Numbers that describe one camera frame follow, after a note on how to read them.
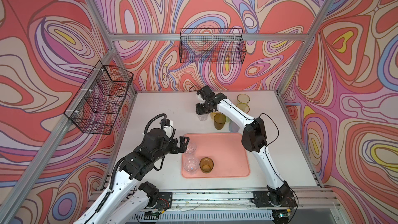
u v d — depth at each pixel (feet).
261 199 2.41
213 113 3.08
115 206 1.43
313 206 2.44
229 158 2.89
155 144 1.69
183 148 2.06
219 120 3.15
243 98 3.25
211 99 2.45
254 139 1.96
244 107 3.18
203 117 3.33
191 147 2.92
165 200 2.37
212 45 3.15
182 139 2.06
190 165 2.76
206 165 2.75
